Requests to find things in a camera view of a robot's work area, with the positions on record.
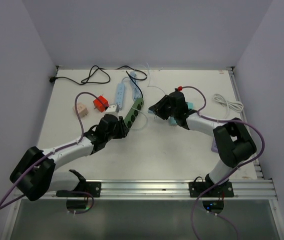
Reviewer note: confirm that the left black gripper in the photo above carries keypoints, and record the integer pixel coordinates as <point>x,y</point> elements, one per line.
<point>122,129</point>

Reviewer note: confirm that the left black mount plate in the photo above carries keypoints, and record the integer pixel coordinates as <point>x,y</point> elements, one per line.
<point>75,186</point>

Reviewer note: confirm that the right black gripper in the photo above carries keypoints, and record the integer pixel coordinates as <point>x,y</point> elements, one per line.
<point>158,108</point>

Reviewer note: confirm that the right black mount plate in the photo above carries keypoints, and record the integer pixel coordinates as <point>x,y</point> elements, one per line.
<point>200,185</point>

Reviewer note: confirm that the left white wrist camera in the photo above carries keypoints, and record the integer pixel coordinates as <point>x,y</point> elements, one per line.
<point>112,109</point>

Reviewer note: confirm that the red cube socket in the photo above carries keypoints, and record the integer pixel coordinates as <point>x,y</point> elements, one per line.
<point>100,103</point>

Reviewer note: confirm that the green power strip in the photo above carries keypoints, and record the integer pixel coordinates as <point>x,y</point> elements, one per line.
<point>133,112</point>

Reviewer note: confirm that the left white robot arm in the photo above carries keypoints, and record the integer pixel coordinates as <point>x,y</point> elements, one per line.
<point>33,175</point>

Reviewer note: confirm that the yellow charger plug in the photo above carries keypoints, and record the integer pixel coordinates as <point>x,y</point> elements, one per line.
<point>172,121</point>

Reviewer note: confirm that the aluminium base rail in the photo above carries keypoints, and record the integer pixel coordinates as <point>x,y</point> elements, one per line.
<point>174,190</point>

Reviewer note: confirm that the pink cube socket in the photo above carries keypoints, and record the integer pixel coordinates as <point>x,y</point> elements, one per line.
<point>81,109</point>

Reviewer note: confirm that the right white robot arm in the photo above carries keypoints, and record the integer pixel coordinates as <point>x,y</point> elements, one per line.
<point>233,141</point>

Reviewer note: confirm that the black mount plate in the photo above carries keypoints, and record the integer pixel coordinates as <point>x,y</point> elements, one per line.
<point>200,185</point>
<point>75,186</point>

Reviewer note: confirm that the purple power strip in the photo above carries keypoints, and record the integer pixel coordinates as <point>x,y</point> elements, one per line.
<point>214,146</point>

